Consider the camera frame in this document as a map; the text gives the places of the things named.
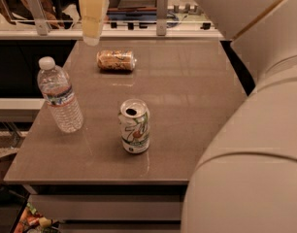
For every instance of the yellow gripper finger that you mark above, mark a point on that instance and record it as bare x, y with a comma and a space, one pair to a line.
93, 13

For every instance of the orange soda can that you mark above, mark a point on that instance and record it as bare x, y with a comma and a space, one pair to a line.
116, 60

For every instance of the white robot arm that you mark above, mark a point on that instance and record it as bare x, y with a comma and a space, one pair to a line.
246, 180

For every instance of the white green 7up can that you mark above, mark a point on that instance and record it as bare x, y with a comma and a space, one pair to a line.
134, 125

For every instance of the clear plastic water bottle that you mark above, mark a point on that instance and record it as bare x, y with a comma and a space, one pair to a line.
57, 90

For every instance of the brown table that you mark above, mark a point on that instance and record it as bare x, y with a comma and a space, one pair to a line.
126, 170

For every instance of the colourful snack packages bin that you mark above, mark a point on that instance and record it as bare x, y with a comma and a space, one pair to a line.
31, 221

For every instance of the left metal railing post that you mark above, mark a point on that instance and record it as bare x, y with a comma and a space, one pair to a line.
36, 9

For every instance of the metal railing post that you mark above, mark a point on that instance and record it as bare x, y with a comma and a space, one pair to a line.
36, 9
161, 17

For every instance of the middle metal railing post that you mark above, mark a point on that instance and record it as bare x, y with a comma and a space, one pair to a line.
161, 17

